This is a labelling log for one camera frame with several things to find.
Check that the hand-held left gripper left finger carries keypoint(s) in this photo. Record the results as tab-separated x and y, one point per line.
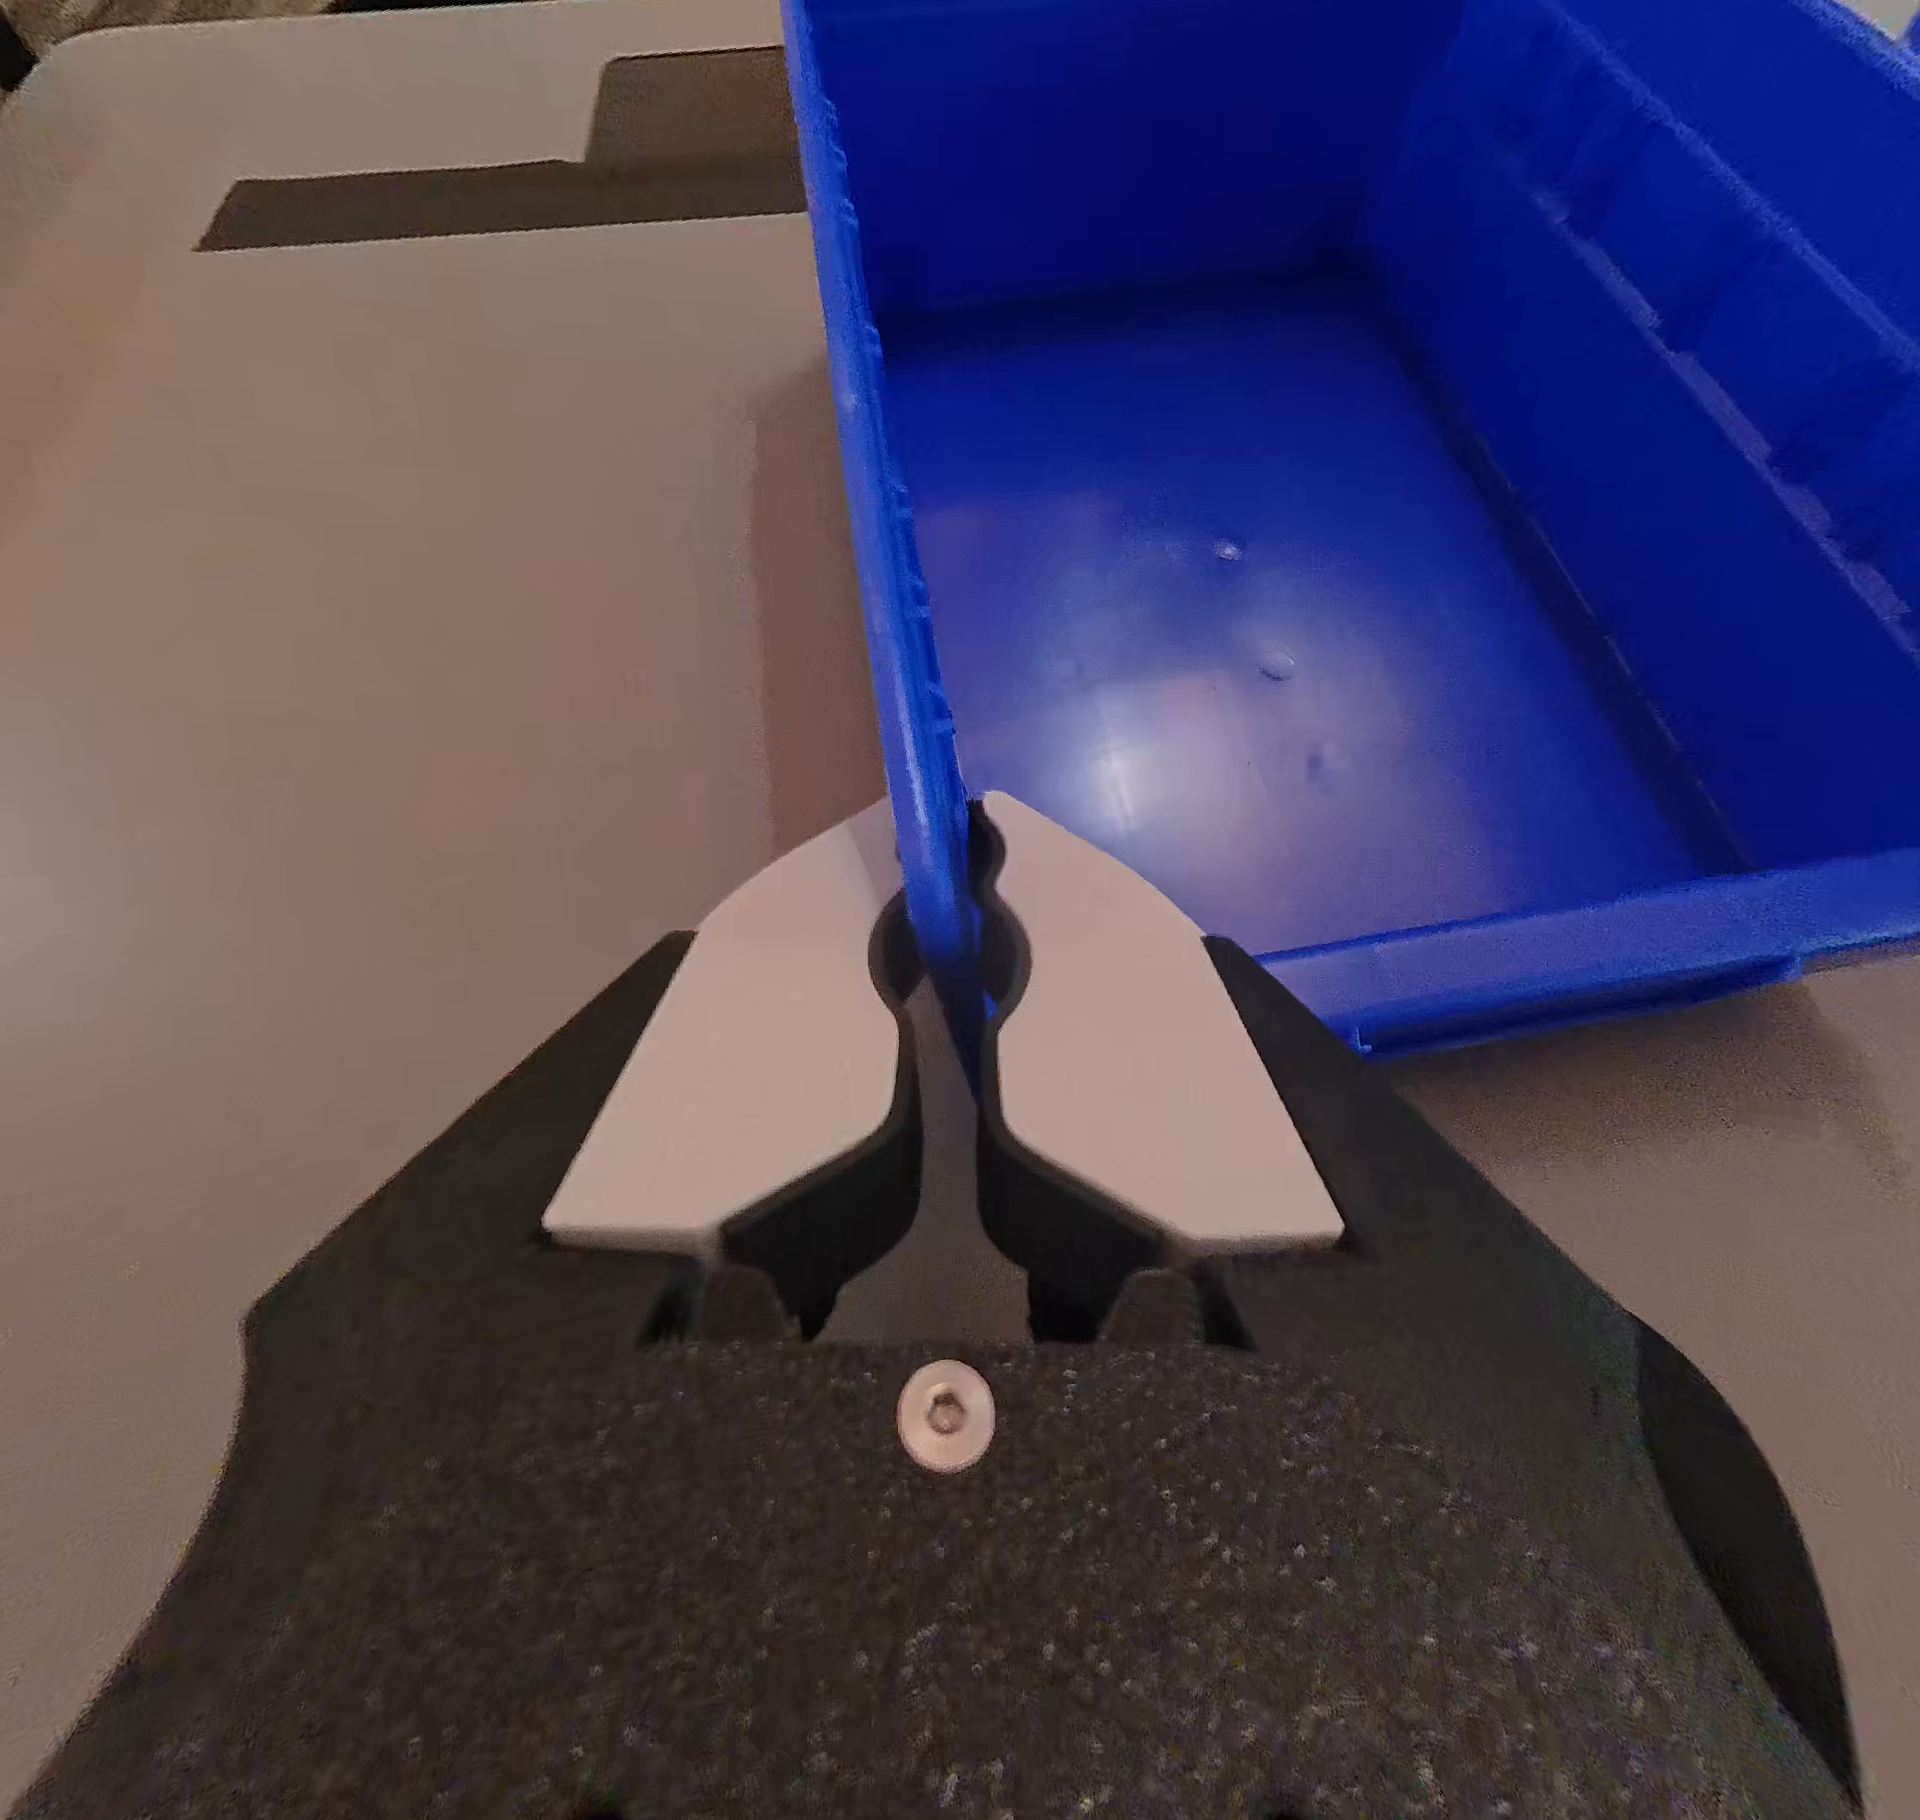
752	1085

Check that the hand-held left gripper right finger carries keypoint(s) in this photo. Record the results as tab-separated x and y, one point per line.
1156	1085

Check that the blue plastic bin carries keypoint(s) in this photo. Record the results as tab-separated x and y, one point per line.
1351	574

